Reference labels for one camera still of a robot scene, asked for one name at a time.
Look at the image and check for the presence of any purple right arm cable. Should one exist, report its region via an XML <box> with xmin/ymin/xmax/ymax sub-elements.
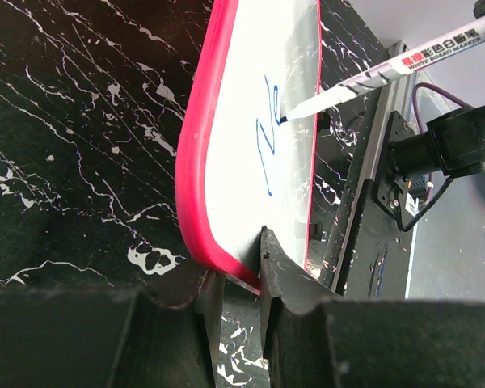
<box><xmin>411</xmin><ymin>82</ymin><xmax>476</xmax><ymax>203</ymax></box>

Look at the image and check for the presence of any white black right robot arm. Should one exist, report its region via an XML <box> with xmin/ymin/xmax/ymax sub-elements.
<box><xmin>389</xmin><ymin>105</ymin><xmax>485</xmax><ymax>179</ymax></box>

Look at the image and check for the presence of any white blue whiteboard marker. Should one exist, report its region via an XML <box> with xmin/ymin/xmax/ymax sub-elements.
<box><xmin>280</xmin><ymin>15</ymin><xmax>485</xmax><ymax>123</ymax></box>

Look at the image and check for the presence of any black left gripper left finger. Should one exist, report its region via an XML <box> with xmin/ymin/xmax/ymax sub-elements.
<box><xmin>0</xmin><ymin>260</ymin><xmax>225</xmax><ymax>387</ymax></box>

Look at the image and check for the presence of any pink framed whiteboard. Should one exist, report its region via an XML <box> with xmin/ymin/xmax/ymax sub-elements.
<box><xmin>175</xmin><ymin>1</ymin><xmax>322</xmax><ymax>289</ymax></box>

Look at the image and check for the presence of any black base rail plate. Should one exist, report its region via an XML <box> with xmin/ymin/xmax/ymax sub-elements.
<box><xmin>331</xmin><ymin>73</ymin><xmax>418</xmax><ymax>300</ymax></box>

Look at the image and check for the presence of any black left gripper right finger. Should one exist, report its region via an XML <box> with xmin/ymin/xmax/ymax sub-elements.
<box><xmin>260</xmin><ymin>228</ymin><xmax>485</xmax><ymax>387</ymax></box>

